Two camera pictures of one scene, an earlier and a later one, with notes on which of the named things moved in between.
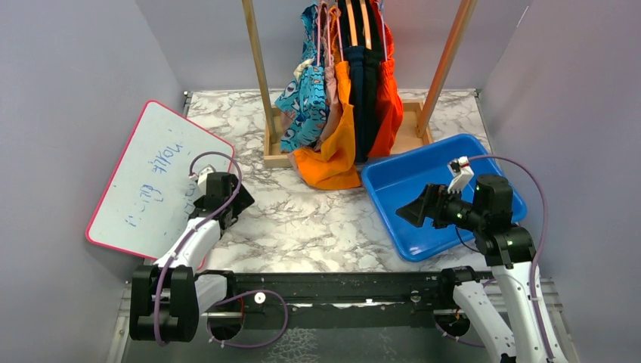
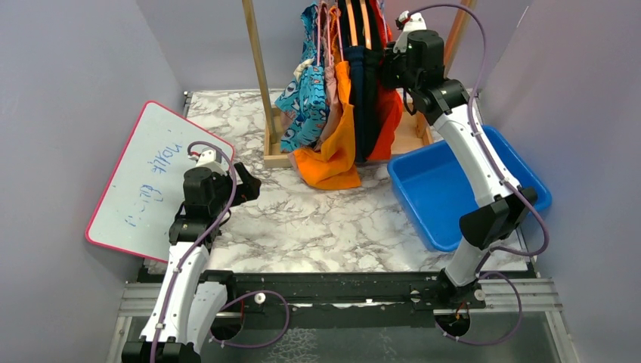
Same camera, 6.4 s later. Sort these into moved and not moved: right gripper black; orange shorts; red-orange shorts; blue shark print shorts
Moved: right gripper black
Not moved: blue shark print shorts; red-orange shorts; orange shorts
